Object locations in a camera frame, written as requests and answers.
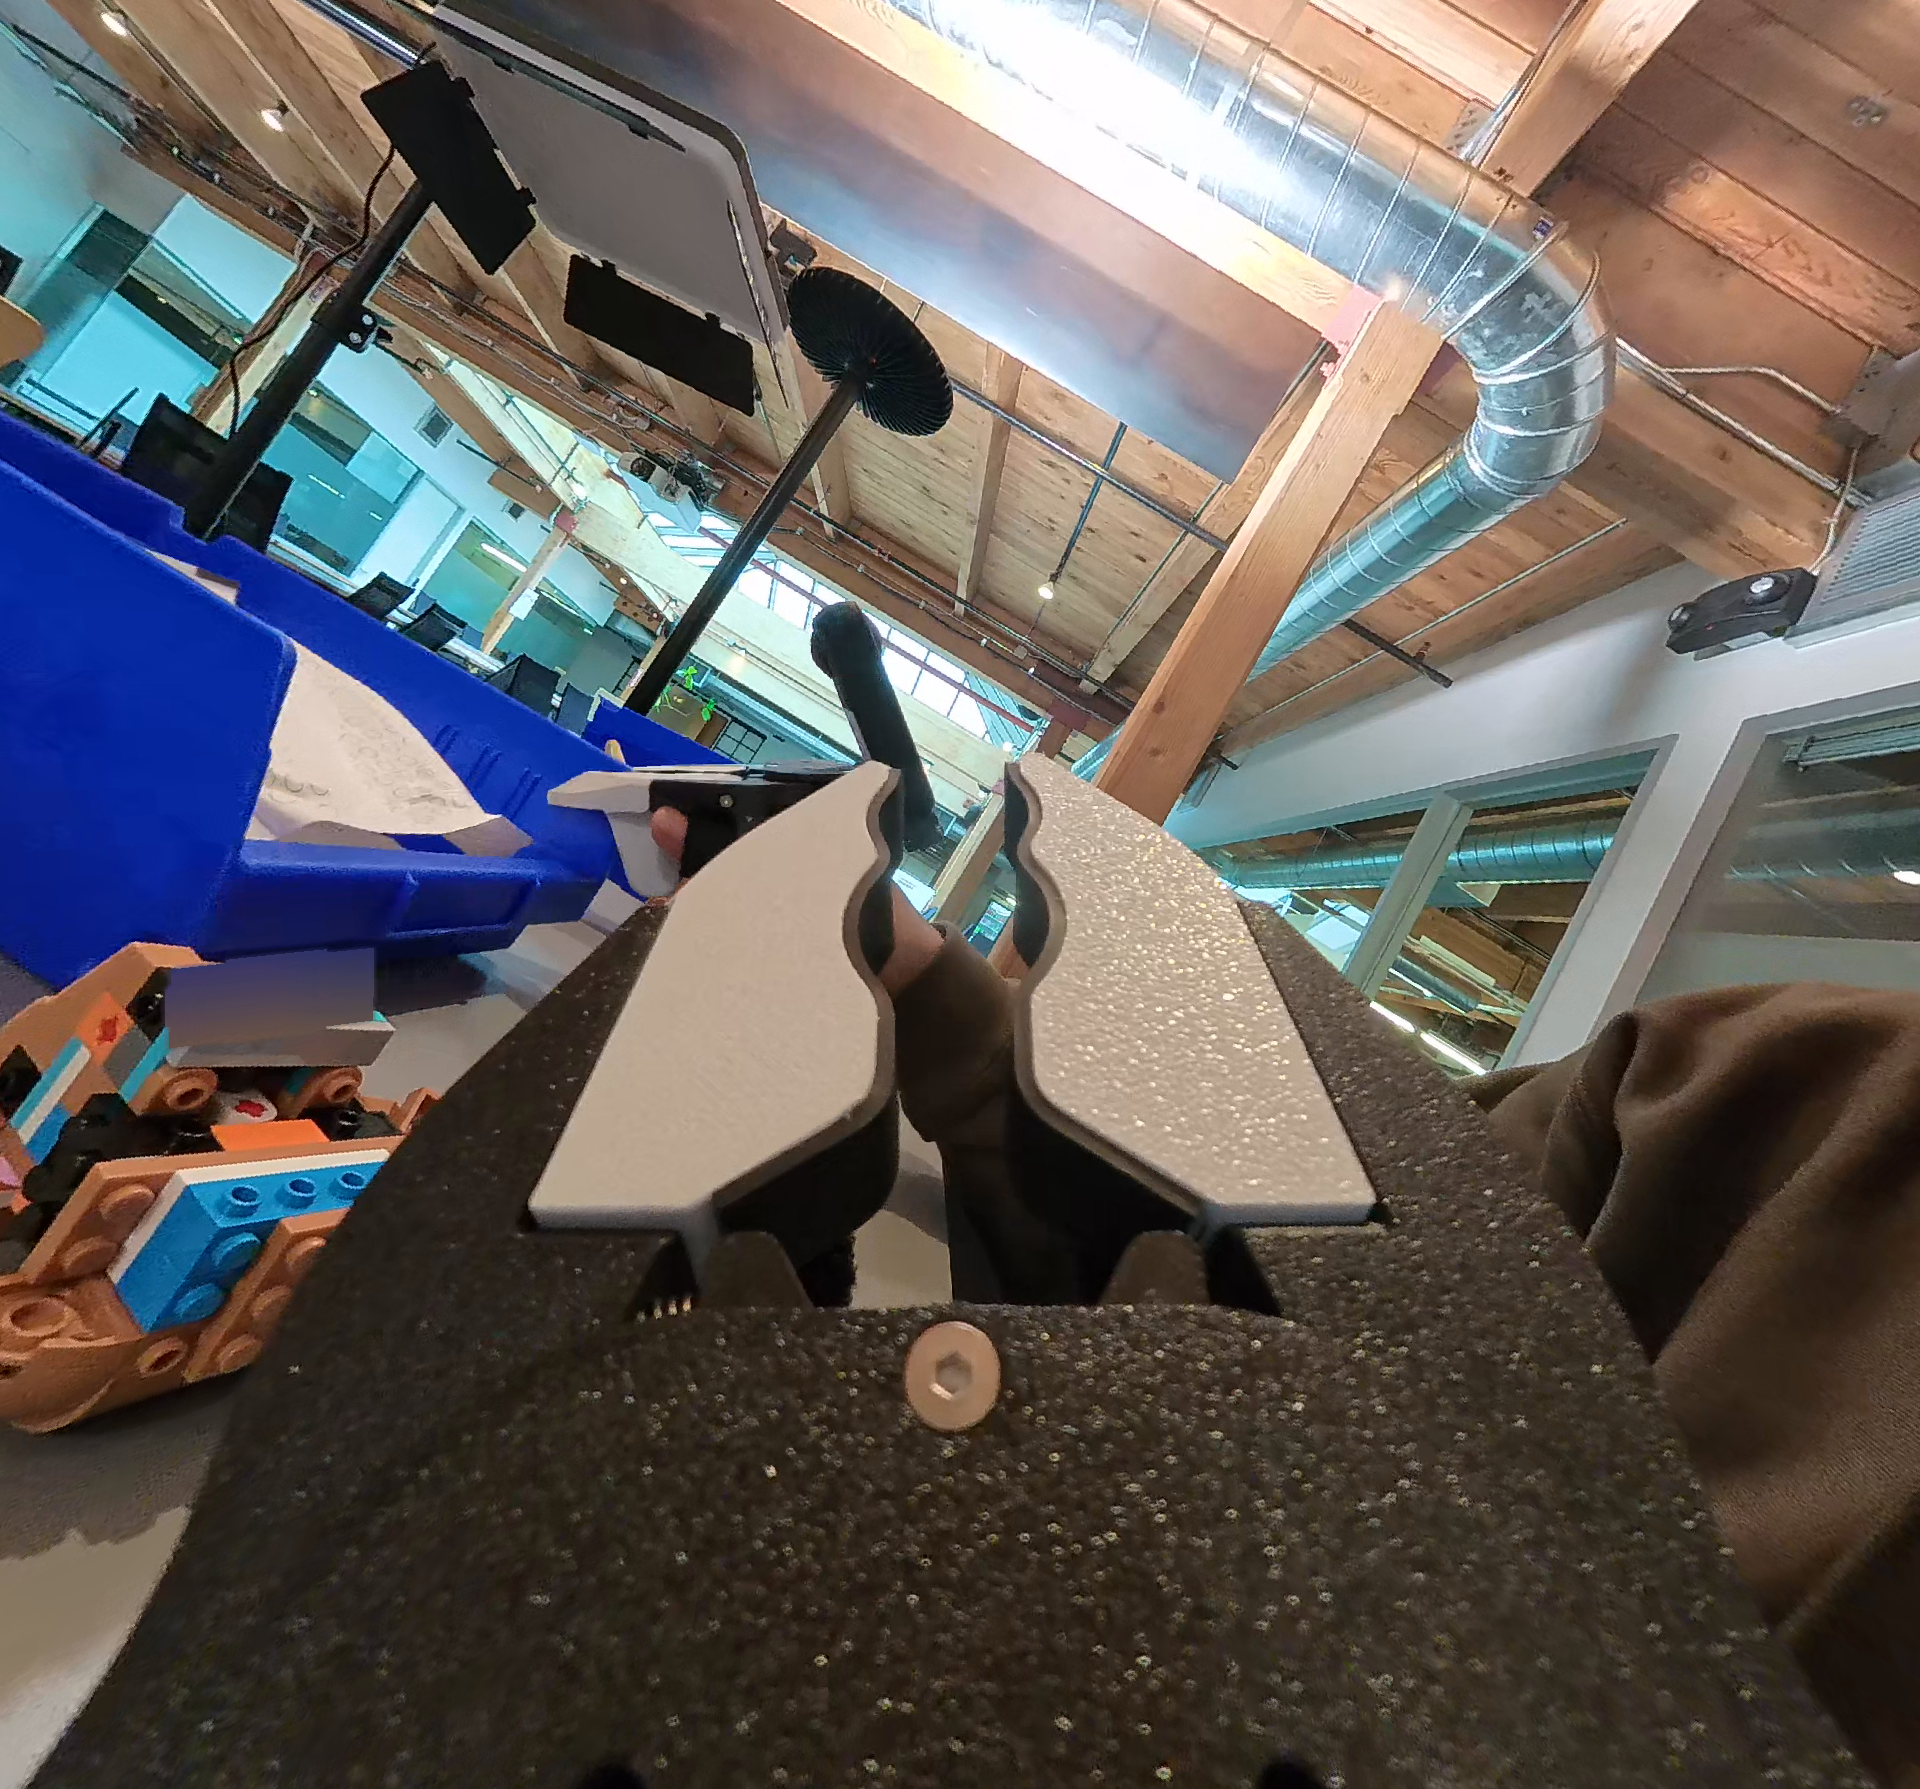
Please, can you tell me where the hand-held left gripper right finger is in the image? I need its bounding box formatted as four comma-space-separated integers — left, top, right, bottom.
1001, 755, 1383, 1228

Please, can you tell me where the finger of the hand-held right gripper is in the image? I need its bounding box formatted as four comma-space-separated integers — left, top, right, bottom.
548, 765, 844, 819

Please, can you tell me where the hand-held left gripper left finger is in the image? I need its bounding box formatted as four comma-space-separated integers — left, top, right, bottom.
527, 760, 903, 1237

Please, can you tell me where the blue plastic bin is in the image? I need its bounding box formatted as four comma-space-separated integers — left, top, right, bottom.
0, 408, 752, 987

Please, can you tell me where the colourful toy brick model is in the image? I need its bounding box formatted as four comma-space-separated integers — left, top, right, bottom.
0, 942, 442, 1435

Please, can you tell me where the person's right hand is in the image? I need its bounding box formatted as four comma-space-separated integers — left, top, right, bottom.
649, 806, 943, 999

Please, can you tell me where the stack of blue bins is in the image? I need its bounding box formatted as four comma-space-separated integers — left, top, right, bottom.
584, 699, 739, 772

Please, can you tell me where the black slanted pole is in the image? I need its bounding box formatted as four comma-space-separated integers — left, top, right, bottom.
622, 379, 869, 717

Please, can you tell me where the black round ribbed disc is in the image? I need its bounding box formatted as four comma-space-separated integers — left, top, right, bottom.
785, 267, 956, 439

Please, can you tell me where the black light stand pole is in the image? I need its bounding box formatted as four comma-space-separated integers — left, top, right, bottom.
180, 175, 438, 546

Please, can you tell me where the black computer monitor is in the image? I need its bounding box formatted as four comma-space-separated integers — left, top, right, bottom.
120, 392, 295, 552

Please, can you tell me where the person's brown hooded top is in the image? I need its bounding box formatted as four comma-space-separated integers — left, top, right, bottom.
1471, 986, 1920, 1776

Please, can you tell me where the studio light panel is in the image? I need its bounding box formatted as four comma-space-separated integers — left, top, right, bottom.
361, 0, 794, 419

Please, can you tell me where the wooden post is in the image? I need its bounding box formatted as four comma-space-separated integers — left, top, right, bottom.
1096, 303, 1445, 823

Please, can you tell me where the black wall device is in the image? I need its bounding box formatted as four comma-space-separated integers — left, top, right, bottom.
1665, 568, 1820, 657

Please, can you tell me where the grey wall vent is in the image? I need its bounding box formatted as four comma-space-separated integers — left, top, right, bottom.
1800, 471, 1920, 643

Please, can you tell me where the silver ventilation duct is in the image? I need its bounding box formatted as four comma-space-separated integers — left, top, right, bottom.
659, 0, 1620, 688

